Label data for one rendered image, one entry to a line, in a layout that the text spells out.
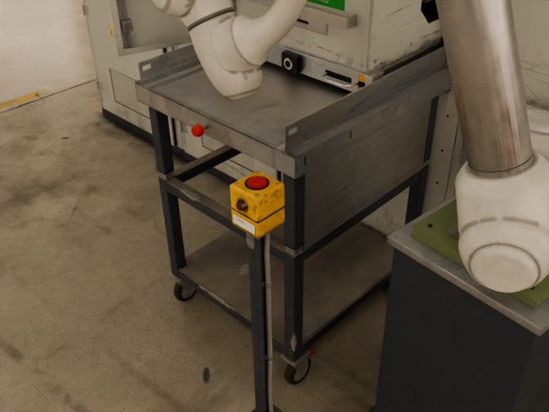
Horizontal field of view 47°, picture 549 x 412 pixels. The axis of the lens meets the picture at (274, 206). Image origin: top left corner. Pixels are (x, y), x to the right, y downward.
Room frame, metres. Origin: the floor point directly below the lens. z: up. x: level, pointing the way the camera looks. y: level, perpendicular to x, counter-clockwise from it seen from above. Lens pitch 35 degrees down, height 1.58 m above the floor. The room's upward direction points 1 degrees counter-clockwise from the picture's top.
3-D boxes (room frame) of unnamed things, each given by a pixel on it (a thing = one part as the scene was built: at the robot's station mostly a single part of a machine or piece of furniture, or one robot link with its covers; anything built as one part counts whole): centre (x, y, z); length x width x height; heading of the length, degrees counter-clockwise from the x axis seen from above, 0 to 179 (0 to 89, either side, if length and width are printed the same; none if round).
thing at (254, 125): (1.70, -0.07, 0.82); 0.68 x 0.62 x 0.06; 135
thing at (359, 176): (1.70, -0.07, 0.46); 0.64 x 0.58 x 0.66; 135
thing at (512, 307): (1.05, -0.50, 0.74); 0.37 x 0.37 x 0.02; 40
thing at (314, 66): (1.71, -0.08, 0.90); 0.54 x 0.05 x 0.06; 46
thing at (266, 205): (1.05, 0.03, 0.85); 0.08 x 0.08 x 0.10; 45
